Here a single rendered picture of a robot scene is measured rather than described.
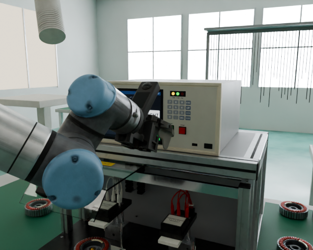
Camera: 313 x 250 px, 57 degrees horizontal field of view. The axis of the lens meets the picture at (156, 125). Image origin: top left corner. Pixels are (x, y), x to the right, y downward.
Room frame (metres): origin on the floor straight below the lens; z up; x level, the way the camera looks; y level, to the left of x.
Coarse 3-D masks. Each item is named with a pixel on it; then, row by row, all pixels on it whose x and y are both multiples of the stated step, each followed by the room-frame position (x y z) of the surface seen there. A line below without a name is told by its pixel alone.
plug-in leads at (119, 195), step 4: (120, 184) 0.95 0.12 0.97; (116, 188) 0.98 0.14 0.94; (112, 192) 0.92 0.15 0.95; (116, 192) 0.98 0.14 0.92; (120, 192) 0.94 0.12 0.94; (108, 196) 0.94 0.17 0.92; (112, 196) 0.92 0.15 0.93; (116, 196) 0.97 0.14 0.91; (120, 196) 0.94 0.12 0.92; (108, 200) 0.93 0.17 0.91; (112, 200) 0.92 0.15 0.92; (120, 200) 0.94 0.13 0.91; (120, 204) 0.92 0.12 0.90
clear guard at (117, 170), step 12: (108, 168) 0.83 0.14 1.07; (120, 168) 0.83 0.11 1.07; (132, 168) 0.83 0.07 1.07; (108, 180) 0.73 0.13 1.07; (120, 180) 0.73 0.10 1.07; (24, 192) 0.73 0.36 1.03; (36, 204) 0.69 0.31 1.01; (48, 204) 0.68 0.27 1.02; (96, 204) 0.65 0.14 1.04; (72, 216) 0.64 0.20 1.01; (84, 216) 0.63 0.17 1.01; (96, 216) 0.63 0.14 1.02
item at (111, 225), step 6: (114, 222) 0.94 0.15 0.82; (120, 222) 0.94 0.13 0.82; (126, 222) 0.94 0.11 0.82; (108, 228) 0.93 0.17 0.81; (114, 228) 0.92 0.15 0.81; (126, 228) 0.93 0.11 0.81; (108, 234) 0.93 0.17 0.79; (114, 234) 0.92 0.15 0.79; (126, 234) 0.93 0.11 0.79; (120, 240) 0.91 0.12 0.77
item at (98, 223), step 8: (104, 200) 0.91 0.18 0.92; (128, 200) 0.96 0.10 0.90; (104, 208) 0.86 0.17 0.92; (112, 208) 0.86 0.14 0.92; (120, 208) 0.90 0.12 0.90; (104, 216) 0.85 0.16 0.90; (112, 216) 0.86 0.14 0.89; (88, 224) 0.84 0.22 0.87; (96, 224) 0.83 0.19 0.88; (104, 224) 0.83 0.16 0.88
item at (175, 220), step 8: (168, 216) 0.80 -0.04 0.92; (176, 216) 0.80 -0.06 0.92; (192, 216) 0.85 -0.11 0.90; (168, 224) 0.76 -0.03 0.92; (176, 224) 0.76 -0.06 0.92; (184, 224) 0.76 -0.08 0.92; (160, 232) 0.77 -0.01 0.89; (168, 232) 0.76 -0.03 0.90; (176, 232) 0.75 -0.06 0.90; (184, 232) 0.76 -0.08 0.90; (160, 240) 0.74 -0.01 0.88; (168, 240) 0.74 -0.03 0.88; (176, 240) 0.74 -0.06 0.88
